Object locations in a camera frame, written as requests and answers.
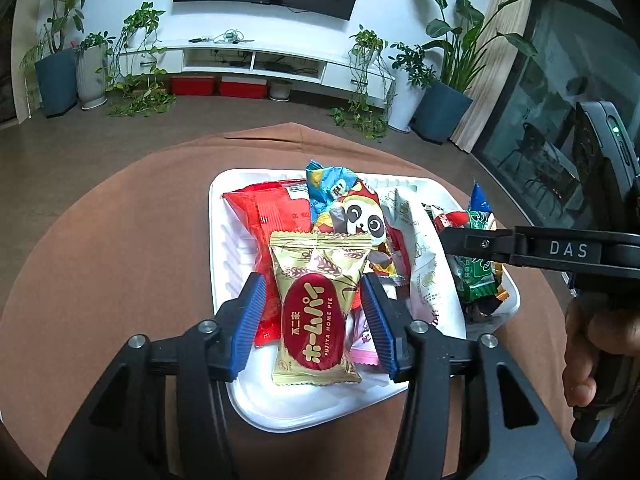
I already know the green snack packet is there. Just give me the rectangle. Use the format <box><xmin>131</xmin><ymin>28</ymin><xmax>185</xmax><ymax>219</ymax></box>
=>
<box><xmin>447</xmin><ymin>210</ymin><xmax>511</xmax><ymax>306</ymax></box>

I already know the panda print snack packet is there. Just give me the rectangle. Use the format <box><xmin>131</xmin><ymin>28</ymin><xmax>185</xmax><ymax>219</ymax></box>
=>
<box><xmin>305</xmin><ymin>160</ymin><xmax>393</xmax><ymax>281</ymax></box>

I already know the blue snack packet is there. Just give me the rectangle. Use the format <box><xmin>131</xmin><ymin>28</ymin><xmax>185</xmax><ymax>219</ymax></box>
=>
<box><xmin>467</xmin><ymin>180</ymin><xmax>496</xmax><ymax>231</ymax></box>

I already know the big-leaf plant in blue-grey pot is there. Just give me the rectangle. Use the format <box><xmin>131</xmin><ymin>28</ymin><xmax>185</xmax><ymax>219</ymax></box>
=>
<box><xmin>406</xmin><ymin>0</ymin><xmax>538</xmax><ymax>145</ymax></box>

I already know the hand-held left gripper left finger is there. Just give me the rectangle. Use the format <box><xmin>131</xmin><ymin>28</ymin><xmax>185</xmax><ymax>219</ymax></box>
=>
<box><xmin>47</xmin><ymin>271</ymin><xmax>267</xmax><ymax>480</ymax></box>

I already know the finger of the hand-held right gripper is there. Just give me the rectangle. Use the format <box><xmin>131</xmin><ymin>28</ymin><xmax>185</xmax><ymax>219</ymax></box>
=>
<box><xmin>439</xmin><ymin>227</ymin><xmax>518</xmax><ymax>266</ymax></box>

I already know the large red snack packet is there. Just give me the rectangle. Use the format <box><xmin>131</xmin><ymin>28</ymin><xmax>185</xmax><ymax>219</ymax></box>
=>
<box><xmin>221</xmin><ymin>178</ymin><xmax>313</xmax><ymax>348</ymax></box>

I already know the white television cabinet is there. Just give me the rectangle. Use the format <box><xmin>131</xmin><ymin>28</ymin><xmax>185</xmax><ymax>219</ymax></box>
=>
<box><xmin>117</xmin><ymin>40</ymin><xmax>396</xmax><ymax>98</ymax></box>

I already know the trailing pothos plant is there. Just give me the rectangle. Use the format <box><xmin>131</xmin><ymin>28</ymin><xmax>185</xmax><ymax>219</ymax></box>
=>
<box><xmin>332</xmin><ymin>24</ymin><xmax>396</xmax><ymax>141</ymax></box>
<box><xmin>97</xmin><ymin>2</ymin><xmax>178</xmax><ymax>118</ymax></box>

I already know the beige curtain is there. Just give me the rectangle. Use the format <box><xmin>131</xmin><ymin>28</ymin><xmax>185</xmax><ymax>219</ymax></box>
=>
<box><xmin>450</xmin><ymin>0</ymin><xmax>538</xmax><ymax>153</ymax></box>

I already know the tall plant in blue-grey pot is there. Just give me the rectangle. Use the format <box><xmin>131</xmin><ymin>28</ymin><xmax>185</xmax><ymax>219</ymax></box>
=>
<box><xmin>20</xmin><ymin>0</ymin><xmax>91</xmax><ymax>119</ymax></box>

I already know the red storage box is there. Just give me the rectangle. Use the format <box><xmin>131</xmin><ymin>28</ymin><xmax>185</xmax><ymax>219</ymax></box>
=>
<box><xmin>170</xmin><ymin>75</ymin><xmax>217</xmax><ymax>97</ymax></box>
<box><xmin>218</xmin><ymin>77</ymin><xmax>267</xmax><ymax>100</ymax></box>

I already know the plant in tall white pot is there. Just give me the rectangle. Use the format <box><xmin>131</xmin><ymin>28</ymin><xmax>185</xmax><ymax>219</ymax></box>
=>
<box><xmin>387</xmin><ymin>41</ymin><xmax>436</xmax><ymax>133</ymax></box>

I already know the plant in white ribbed pot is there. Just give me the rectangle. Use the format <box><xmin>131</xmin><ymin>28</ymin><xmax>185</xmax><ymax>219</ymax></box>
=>
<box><xmin>75</xmin><ymin>32</ymin><xmax>116</xmax><ymax>110</ymax></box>

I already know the pink snack packet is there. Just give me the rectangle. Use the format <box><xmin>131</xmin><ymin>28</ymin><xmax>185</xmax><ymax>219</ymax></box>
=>
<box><xmin>347</xmin><ymin>305</ymin><xmax>386</xmax><ymax>365</ymax></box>

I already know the glass sliding door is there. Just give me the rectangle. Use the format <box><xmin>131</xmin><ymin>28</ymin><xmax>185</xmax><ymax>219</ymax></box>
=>
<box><xmin>472</xmin><ymin>0</ymin><xmax>640</xmax><ymax>231</ymax></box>

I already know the person's right hand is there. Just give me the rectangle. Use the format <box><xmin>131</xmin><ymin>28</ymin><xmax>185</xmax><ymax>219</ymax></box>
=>
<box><xmin>561</xmin><ymin>294</ymin><xmax>640</xmax><ymax>410</ymax></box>

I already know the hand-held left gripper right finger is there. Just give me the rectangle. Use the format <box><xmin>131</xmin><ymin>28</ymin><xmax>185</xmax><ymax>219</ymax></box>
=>
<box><xmin>361</xmin><ymin>272</ymin><xmax>578</xmax><ymax>480</ymax></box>

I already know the gold snack packet red oval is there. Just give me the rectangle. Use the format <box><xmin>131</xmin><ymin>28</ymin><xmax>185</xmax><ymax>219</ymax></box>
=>
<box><xmin>269</xmin><ymin>230</ymin><xmax>373</xmax><ymax>387</ymax></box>

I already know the white snack packet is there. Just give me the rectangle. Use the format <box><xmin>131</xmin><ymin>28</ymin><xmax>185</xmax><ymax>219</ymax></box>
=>
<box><xmin>380</xmin><ymin>187</ymin><xmax>468</xmax><ymax>341</ymax></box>

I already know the white foam tray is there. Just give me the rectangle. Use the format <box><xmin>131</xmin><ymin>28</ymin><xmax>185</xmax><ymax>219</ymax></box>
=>
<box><xmin>208</xmin><ymin>166</ymin><xmax>522</xmax><ymax>432</ymax></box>

